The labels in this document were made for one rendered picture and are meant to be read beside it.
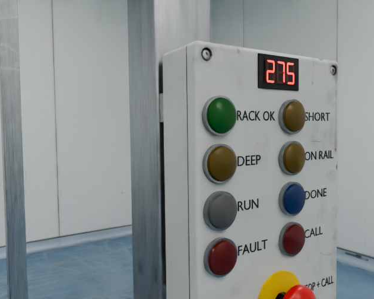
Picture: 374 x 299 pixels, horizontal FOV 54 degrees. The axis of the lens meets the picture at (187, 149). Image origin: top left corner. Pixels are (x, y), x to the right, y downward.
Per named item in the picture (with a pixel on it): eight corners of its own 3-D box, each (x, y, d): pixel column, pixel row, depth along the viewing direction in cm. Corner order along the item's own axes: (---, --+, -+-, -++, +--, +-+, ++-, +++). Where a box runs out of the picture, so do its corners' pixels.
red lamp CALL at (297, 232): (307, 253, 33) (307, 222, 32) (286, 259, 31) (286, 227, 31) (300, 250, 33) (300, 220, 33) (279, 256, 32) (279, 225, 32)
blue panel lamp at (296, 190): (307, 213, 32) (308, 182, 32) (286, 217, 31) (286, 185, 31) (300, 211, 33) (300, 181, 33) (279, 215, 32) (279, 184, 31)
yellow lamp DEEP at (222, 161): (239, 180, 28) (238, 145, 28) (210, 184, 26) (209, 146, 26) (232, 180, 29) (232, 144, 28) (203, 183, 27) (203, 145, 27)
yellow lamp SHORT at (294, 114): (308, 132, 32) (308, 100, 32) (286, 132, 31) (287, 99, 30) (301, 132, 33) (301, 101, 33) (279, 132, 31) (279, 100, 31)
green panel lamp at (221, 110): (238, 133, 28) (238, 96, 28) (209, 134, 26) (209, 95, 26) (232, 133, 28) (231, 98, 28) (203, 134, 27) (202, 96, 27)
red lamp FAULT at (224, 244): (240, 273, 28) (239, 238, 28) (211, 281, 27) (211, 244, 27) (233, 269, 29) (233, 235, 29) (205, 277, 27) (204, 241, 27)
